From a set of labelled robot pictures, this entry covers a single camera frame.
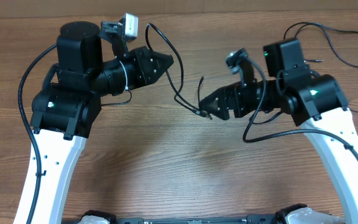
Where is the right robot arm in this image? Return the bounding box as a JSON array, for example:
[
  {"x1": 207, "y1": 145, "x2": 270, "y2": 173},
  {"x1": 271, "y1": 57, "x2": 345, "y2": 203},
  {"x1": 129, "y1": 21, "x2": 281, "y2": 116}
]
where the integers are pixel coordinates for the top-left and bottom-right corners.
[{"x1": 199, "y1": 38, "x2": 358, "y2": 223}]

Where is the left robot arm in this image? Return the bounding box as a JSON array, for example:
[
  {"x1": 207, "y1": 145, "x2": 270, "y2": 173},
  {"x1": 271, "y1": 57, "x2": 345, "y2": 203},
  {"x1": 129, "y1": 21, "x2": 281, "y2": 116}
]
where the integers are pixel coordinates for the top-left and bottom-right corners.
[{"x1": 14, "y1": 19, "x2": 173, "y2": 223}]

